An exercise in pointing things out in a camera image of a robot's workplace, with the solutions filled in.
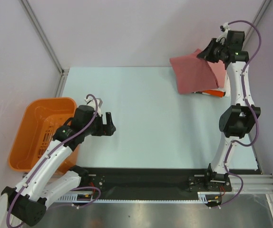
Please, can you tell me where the red t shirt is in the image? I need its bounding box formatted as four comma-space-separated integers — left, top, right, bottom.
169, 49, 219, 95

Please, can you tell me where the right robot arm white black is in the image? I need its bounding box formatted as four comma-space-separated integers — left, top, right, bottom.
189, 29, 261, 191

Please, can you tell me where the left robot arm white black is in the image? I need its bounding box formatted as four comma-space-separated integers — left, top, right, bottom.
2, 98, 116, 228

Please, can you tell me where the folded pink t shirt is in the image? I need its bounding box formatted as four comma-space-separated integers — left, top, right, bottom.
208, 60, 227, 88

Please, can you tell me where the folded orange white t shirt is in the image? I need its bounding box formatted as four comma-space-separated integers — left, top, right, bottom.
193, 89, 227, 97

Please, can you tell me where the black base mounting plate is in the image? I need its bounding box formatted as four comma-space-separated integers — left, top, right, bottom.
61, 167, 232, 200

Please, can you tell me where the orange plastic laundry basket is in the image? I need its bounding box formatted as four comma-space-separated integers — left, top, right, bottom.
8, 97, 77, 172

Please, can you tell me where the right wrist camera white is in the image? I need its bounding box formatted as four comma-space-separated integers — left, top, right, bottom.
217, 22, 231, 45

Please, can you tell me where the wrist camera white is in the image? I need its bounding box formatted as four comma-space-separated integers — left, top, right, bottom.
217, 22, 231, 45
84, 96, 103, 116

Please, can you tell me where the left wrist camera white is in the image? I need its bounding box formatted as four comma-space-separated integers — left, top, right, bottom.
84, 96, 103, 116

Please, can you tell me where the right aluminium frame post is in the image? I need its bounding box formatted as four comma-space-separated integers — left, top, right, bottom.
244, 0, 272, 47

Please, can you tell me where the aluminium frame post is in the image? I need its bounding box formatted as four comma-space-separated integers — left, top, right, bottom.
19, 0, 65, 75
244, 0, 272, 47

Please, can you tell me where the left aluminium frame post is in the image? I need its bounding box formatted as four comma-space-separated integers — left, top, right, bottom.
19, 0, 65, 75

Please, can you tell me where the white slotted cable duct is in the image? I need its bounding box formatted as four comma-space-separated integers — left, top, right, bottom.
56, 192, 221, 204

